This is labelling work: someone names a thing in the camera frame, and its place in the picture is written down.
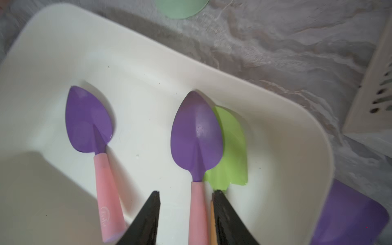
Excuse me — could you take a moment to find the purple square shovel pink handle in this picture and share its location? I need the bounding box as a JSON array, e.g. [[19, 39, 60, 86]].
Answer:
[[310, 179, 390, 245]]

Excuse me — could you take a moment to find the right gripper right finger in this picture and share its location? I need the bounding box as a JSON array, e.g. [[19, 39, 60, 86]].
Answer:
[[212, 190, 259, 245]]

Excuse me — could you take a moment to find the purple pointed shovel pink handle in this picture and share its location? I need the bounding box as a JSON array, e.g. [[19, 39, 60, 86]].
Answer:
[[170, 91, 223, 245]]

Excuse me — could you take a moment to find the white storage box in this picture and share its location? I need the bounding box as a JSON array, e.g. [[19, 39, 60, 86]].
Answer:
[[1, 3, 333, 245]]

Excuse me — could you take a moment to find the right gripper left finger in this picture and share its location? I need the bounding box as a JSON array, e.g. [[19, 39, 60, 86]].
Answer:
[[116, 191, 160, 245]]

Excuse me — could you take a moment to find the purple pointed trowel pink handle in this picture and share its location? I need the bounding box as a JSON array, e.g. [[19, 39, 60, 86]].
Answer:
[[65, 86, 126, 243]]

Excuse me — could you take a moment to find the green cup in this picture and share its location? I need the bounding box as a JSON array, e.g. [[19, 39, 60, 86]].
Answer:
[[156, 0, 209, 19]]

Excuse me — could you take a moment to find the white file organizer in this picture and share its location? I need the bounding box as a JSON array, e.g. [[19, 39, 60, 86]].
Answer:
[[342, 18, 392, 157]]

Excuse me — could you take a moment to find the green shovel wooden handle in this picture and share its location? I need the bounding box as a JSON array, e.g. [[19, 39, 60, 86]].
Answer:
[[203, 105, 249, 245]]

